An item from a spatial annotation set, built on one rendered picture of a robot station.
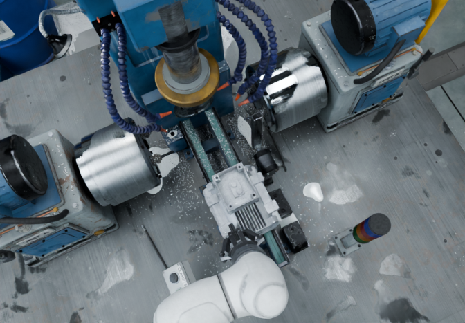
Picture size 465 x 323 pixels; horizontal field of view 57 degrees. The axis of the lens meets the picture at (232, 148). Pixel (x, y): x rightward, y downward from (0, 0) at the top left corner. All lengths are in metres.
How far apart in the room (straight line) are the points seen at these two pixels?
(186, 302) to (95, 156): 0.60
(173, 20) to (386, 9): 0.65
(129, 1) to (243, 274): 0.59
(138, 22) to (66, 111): 1.03
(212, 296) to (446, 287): 0.99
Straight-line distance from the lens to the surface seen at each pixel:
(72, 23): 2.64
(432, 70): 2.89
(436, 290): 1.70
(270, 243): 1.47
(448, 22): 3.16
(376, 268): 1.64
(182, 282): 1.32
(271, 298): 0.90
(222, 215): 1.34
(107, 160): 1.35
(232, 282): 0.94
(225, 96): 1.58
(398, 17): 1.36
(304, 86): 1.39
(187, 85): 1.17
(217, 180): 1.28
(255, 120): 1.23
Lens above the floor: 2.38
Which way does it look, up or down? 71 degrees down
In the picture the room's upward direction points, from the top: 8 degrees counter-clockwise
